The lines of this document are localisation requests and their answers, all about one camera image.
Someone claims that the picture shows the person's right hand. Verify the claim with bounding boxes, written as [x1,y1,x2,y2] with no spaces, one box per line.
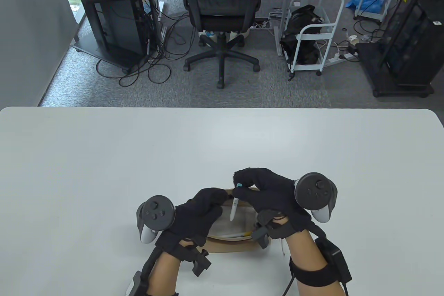
[233,168,325,241]

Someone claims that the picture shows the person's left hand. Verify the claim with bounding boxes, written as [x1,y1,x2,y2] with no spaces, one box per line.
[155,188,229,255]

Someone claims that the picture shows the teal capped twist pen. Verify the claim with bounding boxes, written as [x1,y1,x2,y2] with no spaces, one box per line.
[229,182,243,222]

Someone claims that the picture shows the beige fabric pen pouch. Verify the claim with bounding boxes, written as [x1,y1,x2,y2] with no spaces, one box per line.
[205,188,274,254]

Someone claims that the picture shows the yellow capped twist pen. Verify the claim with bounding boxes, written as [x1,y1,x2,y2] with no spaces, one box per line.
[222,230,254,239]

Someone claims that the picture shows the person's left forearm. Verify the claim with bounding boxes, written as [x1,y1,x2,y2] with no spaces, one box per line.
[147,251,182,296]

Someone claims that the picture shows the dark grey left hand controller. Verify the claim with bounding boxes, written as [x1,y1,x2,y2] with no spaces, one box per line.
[136,195,176,244]

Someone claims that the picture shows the dark grey hand controller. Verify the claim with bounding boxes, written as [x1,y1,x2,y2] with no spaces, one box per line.
[294,172,338,223]
[136,195,176,244]

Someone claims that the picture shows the dark grey right hand controller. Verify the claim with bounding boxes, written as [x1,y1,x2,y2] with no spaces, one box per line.
[294,172,338,223]

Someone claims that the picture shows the black labelled sensor box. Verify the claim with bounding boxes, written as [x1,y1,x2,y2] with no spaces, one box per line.
[315,237,352,282]
[127,271,150,296]

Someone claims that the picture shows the white power strip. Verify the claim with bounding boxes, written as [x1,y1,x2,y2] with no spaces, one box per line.
[251,20,276,31]
[326,51,359,66]

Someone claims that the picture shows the black wheeled platform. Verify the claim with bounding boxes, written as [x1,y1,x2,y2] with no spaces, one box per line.
[357,43,436,98]

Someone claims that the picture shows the black backpack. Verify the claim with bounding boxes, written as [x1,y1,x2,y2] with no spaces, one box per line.
[280,5,325,66]

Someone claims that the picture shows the white metal trolley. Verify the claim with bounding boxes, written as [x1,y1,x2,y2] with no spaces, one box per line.
[287,0,345,81]

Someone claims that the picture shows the black computer tower cart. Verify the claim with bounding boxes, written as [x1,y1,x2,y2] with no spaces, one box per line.
[71,0,163,74]

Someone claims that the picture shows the blue plastic bag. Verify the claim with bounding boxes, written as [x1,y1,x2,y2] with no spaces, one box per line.
[345,0,386,14]

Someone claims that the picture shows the black equipment case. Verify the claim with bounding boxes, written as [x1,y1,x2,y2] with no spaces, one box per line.
[380,0,444,86]

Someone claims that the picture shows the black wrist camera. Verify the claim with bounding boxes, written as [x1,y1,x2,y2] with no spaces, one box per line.
[179,244,212,277]
[251,223,273,250]

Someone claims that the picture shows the black floor cables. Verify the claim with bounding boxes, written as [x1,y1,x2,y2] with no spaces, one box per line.
[95,11,195,87]

